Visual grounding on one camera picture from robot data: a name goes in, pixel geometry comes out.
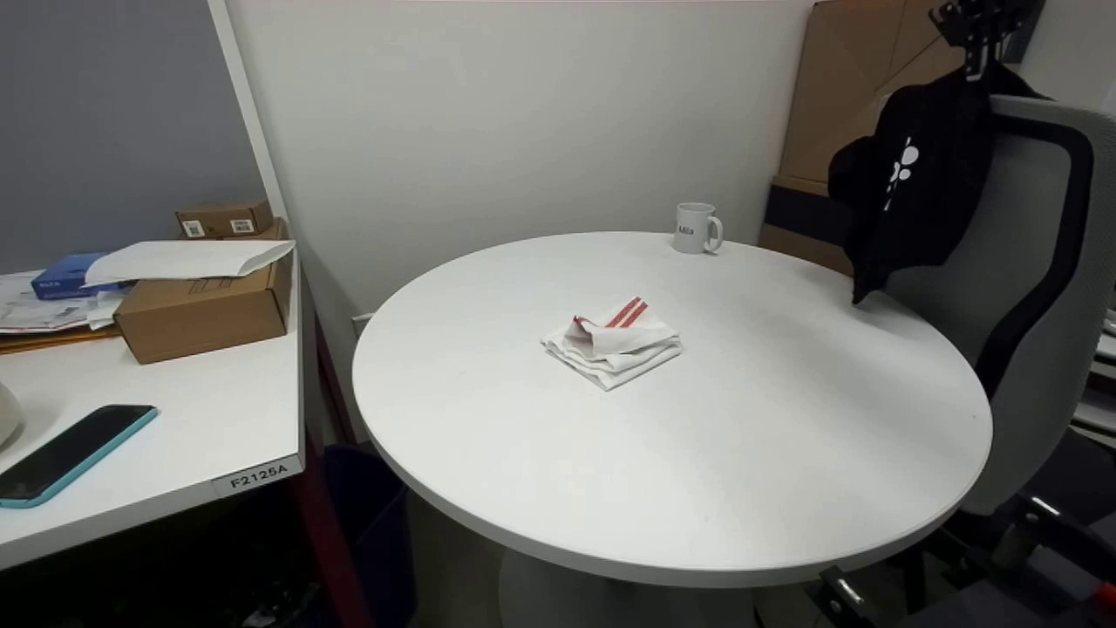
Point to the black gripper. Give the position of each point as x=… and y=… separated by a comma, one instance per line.
x=967, y=15

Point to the black shirt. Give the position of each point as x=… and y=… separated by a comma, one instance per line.
x=919, y=177

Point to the white cloth with red stripes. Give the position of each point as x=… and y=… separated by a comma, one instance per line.
x=612, y=342

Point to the white mug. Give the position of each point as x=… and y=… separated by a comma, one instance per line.
x=694, y=228

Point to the small labelled cardboard box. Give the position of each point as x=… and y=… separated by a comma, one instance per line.
x=228, y=219

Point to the dark blue bin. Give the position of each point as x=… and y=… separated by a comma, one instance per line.
x=372, y=536

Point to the white paper envelope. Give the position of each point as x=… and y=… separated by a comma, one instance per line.
x=186, y=259

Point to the large brown cardboard box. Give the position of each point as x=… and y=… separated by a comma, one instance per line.
x=195, y=314

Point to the blue packet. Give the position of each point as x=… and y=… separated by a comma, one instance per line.
x=65, y=280

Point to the clear plastic bag with papers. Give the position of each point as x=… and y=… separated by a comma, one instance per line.
x=47, y=311

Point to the smartphone in blue case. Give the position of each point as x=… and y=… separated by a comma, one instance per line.
x=71, y=454

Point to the grey office chair black frame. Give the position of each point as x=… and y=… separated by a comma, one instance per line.
x=1048, y=351

